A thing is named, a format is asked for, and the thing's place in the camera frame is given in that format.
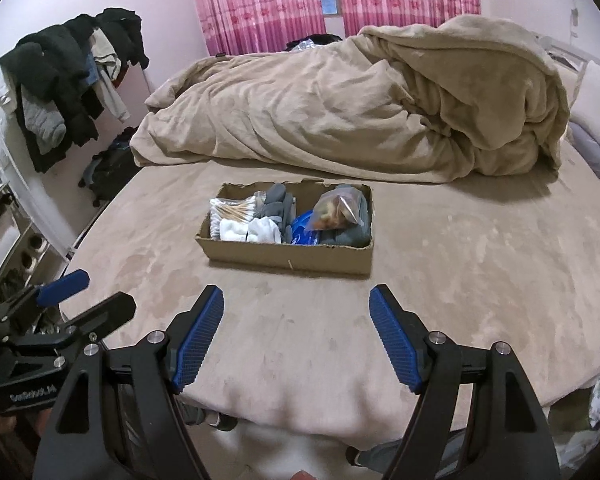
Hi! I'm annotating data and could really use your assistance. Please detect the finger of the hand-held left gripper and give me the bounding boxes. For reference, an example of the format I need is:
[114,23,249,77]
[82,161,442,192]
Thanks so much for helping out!
[10,292,138,357]
[0,269,91,312]

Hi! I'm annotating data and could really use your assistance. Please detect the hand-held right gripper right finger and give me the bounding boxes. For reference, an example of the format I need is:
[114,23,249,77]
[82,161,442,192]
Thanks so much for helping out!
[369,284,563,480]

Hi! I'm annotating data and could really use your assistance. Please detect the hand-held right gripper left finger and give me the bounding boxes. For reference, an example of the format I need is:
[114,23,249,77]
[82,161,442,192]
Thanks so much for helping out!
[32,285,225,480]

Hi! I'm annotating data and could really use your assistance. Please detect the grey knitted cloth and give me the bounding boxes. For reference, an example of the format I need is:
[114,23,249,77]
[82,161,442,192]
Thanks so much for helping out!
[322,185,373,248]

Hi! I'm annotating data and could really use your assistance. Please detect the cardboard box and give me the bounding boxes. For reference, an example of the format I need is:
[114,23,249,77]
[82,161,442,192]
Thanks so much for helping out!
[195,179,375,277]

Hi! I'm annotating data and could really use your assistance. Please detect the white socks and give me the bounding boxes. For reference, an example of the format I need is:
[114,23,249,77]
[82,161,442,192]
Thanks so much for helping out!
[219,217,283,244]

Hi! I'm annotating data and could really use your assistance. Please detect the bag of cotton swabs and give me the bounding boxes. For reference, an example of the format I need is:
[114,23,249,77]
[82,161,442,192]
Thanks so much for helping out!
[209,195,257,241]

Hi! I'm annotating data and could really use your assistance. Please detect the blue tissue pack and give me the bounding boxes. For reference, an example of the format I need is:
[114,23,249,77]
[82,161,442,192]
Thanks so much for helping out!
[285,210,326,247]

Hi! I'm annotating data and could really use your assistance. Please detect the clear plastic snack bag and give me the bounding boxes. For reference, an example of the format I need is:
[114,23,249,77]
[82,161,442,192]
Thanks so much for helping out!
[309,187,361,232]

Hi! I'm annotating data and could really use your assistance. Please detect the grey grip socks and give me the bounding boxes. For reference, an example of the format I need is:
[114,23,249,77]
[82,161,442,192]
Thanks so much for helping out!
[257,183,297,233]

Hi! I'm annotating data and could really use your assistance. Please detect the white shelf unit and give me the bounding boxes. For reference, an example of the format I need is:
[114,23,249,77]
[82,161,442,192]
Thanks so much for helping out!
[0,180,76,311]

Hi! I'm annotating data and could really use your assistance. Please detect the person's left shoe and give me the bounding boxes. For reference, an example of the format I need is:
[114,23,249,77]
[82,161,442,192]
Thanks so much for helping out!
[207,410,238,433]

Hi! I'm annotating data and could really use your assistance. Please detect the person's right leg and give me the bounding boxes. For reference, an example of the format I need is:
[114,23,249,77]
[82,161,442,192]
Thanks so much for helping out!
[352,437,461,468]

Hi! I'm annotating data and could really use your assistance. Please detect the black backpack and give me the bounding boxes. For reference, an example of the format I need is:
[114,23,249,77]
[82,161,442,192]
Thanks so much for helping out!
[77,127,141,206]

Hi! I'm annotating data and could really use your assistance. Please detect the grey knitted sweater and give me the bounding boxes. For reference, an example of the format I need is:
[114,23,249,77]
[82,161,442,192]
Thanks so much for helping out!
[21,85,67,156]

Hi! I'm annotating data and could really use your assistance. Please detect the beige garment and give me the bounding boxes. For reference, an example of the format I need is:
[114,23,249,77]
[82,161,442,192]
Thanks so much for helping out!
[90,27,131,123]

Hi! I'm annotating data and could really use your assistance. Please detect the pile of dark clothes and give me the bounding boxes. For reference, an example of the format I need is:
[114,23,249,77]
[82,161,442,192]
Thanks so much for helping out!
[0,14,101,173]

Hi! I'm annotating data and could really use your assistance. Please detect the tan fleece duvet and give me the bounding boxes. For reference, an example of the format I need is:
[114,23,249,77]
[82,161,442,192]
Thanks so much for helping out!
[130,14,571,183]

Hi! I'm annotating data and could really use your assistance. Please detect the black hanging garment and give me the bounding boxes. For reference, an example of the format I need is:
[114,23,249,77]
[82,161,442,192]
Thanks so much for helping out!
[97,7,151,71]

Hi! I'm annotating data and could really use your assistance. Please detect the grey pillow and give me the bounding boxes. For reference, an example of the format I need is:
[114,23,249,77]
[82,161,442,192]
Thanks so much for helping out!
[567,120,600,186]

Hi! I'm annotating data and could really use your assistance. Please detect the dark bag behind duvet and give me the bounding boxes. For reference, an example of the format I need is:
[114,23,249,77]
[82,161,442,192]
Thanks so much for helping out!
[282,34,346,53]

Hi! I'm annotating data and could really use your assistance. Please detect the grey bed headboard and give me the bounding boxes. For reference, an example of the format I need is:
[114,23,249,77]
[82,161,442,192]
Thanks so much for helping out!
[535,35,596,68]

